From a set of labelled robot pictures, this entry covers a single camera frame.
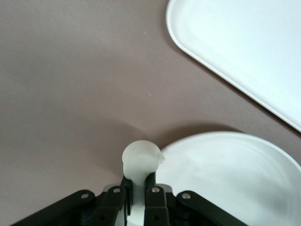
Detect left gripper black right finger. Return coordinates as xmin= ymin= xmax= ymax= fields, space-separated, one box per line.
xmin=143 ymin=171 xmax=250 ymax=226

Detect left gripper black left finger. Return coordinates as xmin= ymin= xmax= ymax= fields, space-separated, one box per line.
xmin=9 ymin=175 xmax=132 ymax=226

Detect white round plate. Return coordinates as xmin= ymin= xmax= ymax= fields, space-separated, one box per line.
xmin=156 ymin=131 xmax=301 ymax=226

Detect white rectangular rabbit-print tray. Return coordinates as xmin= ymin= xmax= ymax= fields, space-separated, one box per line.
xmin=166 ymin=0 xmax=301 ymax=133

